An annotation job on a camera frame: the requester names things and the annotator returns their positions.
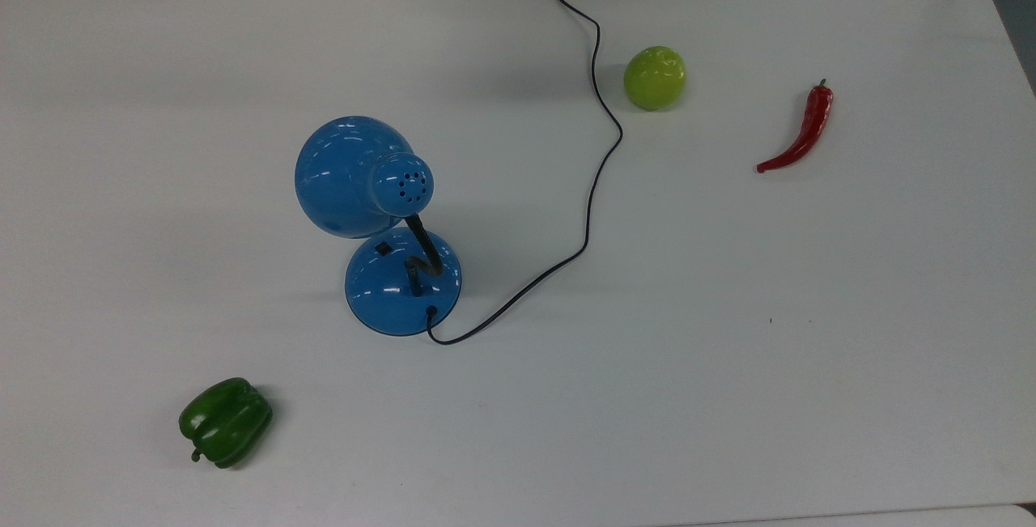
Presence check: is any blue desk lamp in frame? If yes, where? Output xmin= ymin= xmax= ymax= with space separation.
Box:
xmin=294 ymin=115 xmax=464 ymax=338

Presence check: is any green apple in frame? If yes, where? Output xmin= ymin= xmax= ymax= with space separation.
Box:
xmin=623 ymin=45 xmax=688 ymax=113

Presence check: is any red chili pepper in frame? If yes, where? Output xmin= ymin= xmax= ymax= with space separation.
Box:
xmin=756 ymin=79 xmax=834 ymax=174

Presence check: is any green bell pepper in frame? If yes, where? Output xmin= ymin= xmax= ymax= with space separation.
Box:
xmin=178 ymin=377 xmax=274 ymax=470

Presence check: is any black lamp power cable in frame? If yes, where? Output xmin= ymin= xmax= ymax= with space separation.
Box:
xmin=426 ymin=0 xmax=624 ymax=347

